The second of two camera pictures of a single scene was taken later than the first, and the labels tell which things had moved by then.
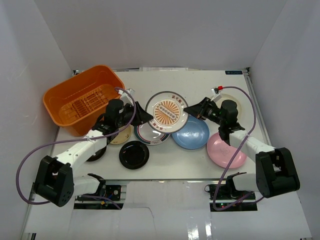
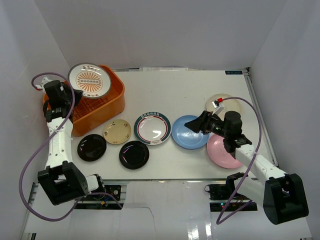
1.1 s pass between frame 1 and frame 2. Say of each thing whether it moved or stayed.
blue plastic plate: stayed
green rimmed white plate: stayed
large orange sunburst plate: moved
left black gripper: moved
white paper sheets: stayed
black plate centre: stayed
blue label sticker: stayed
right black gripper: moved
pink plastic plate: stayed
